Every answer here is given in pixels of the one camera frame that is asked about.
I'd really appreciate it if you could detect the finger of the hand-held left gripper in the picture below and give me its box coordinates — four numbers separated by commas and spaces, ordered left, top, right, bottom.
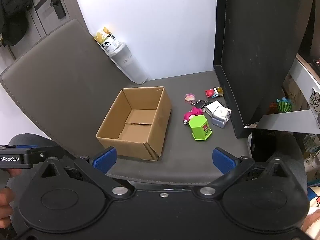
7, 144, 47, 167

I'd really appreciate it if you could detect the brown cardboard box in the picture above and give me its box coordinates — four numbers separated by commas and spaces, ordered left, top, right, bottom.
96, 86, 172, 161

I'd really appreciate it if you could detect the white lavender cube toy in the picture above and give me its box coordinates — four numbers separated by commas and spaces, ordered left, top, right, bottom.
212, 106, 232, 128

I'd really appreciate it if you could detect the bunch of keys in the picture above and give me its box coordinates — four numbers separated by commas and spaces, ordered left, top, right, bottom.
194, 99, 212, 110

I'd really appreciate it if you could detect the black hanging bag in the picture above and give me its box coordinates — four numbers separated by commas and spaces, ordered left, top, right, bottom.
0, 0, 34, 47

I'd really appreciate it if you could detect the white charger plug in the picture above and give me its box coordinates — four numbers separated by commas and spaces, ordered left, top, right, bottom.
205, 100, 223, 117

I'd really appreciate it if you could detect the beige paper bag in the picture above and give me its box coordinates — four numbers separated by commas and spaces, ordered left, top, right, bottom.
282, 77, 304, 106

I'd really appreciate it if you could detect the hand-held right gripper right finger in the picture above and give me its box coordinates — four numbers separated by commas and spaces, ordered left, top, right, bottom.
192, 147, 288, 199

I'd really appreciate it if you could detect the bottle with citrus label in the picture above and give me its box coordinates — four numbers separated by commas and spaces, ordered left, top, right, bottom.
93, 26, 125, 54

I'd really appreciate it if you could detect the frosted plastic cup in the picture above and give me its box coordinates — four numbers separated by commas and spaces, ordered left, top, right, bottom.
110, 42, 149, 85

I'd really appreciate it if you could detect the pink toy figure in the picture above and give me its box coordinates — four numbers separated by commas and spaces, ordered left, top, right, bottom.
183, 106, 203, 125

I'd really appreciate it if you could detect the red toy figure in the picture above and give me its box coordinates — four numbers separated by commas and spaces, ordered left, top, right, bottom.
204, 86, 224, 98

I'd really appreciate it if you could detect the watermelon toy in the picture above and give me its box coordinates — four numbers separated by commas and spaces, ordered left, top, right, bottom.
276, 97, 295, 113

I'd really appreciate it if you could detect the green hexagonal container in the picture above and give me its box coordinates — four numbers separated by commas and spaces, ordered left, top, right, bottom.
188, 115, 213, 141

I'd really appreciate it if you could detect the green white carton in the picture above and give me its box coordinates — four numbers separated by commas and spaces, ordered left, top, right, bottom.
302, 134, 320, 153

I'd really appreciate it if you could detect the dark grey padded armrest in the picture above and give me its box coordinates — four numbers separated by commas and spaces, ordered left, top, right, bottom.
9, 134, 75, 160

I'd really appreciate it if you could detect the grey shelf with sticker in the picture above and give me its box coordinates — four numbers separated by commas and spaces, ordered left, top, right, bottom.
259, 54, 320, 133

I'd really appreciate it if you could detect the person's left hand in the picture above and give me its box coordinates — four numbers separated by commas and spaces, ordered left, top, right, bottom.
0, 168, 22, 228

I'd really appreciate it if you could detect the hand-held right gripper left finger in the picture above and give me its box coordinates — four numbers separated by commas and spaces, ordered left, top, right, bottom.
37, 147, 135, 199

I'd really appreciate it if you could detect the printed cloth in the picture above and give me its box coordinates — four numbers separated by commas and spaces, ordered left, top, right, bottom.
301, 186, 320, 233

